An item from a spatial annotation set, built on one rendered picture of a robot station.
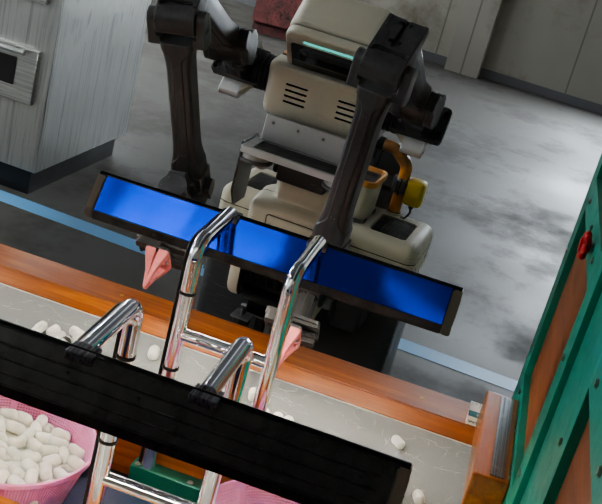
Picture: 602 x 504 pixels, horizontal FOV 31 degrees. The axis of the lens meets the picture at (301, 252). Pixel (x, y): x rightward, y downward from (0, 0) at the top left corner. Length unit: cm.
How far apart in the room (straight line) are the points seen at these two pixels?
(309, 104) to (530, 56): 750
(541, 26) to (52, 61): 606
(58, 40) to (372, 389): 271
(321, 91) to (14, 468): 112
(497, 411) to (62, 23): 295
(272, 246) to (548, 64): 821
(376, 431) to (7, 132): 295
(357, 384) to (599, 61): 789
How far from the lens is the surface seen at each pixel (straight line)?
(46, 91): 450
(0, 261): 224
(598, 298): 149
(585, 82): 982
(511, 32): 983
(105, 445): 148
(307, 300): 197
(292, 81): 240
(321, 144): 239
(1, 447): 172
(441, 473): 194
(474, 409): 208
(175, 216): 175
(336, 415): 200
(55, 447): 173
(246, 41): 230
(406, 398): 208
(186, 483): 176
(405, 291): 169
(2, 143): 466
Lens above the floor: 171
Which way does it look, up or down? 21 degrees down
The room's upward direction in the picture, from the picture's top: 15 degrees clockwise
